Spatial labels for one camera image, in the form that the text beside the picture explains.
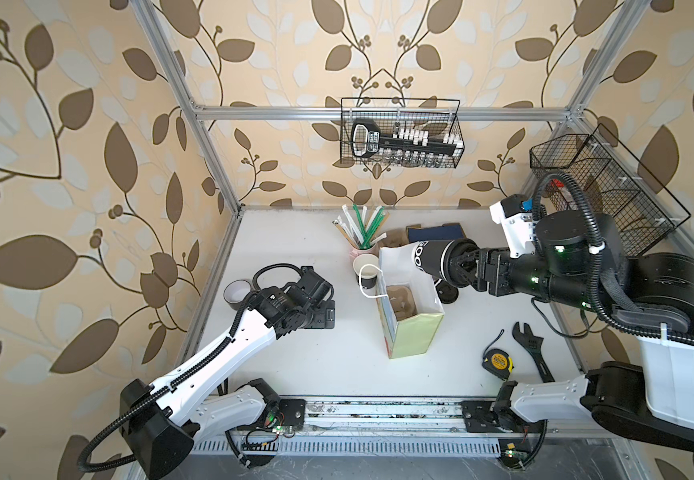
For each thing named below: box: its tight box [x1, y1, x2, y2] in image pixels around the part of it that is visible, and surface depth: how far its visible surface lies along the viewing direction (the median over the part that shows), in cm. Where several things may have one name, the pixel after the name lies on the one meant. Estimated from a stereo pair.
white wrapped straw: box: [342, 204, 364, 245], surface depth 98 cm
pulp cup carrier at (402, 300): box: [386, 285, 418, 321], surface depth 95 cm
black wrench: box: [512, 322, 555, 383], surface depth 87 cm
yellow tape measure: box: [481, 348, 515, 381], surface depth 82 cm
